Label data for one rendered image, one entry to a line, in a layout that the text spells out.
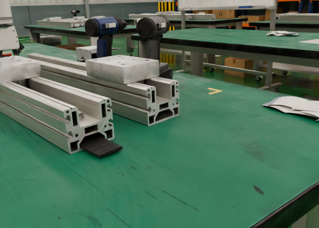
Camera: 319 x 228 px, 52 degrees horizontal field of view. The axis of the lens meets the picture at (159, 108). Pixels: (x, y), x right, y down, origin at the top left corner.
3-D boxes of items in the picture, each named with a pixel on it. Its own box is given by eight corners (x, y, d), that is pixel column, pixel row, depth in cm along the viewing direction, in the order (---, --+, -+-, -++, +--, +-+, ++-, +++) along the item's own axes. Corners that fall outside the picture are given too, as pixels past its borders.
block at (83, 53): (72, 70, 136) (70, 48, 133) (96, 67, 143) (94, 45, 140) (84, 74, 129) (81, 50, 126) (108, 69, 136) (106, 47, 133)
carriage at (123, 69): (87, 85, 85) (84, 59, 83) (121, 78, 92) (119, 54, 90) (125, 95, 74) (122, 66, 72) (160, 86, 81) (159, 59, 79)
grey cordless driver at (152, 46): (136, 89, 103) (131, 17, 96) (161, 76, 120) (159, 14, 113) (157, 91, 100) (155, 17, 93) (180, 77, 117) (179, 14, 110)
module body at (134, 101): (13, 77, 127) (9, 56, 124) (37, 73, 133) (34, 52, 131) (147, 126, 71) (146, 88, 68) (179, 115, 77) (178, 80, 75)
